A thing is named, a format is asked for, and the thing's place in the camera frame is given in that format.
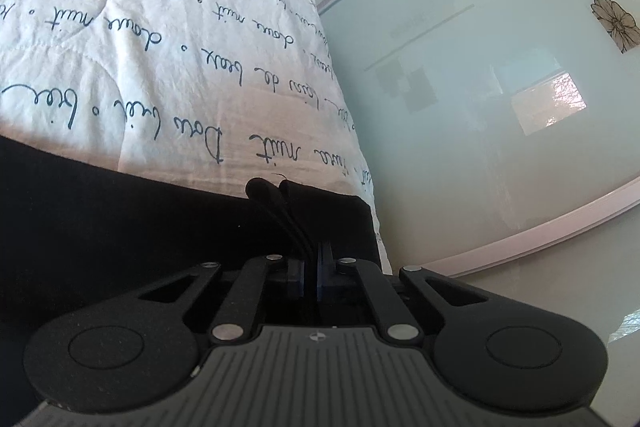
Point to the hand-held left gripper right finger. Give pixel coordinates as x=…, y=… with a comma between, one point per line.
x=325, y=279

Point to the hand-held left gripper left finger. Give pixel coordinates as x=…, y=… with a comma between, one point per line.
x=295, y=279

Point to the black pants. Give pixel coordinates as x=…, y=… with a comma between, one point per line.
x=100, y=232

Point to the frosted wardrobe door with flowers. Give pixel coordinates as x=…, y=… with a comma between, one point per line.
x=450, y=107

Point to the white script-printed blanket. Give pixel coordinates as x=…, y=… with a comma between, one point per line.
x=150, y=32

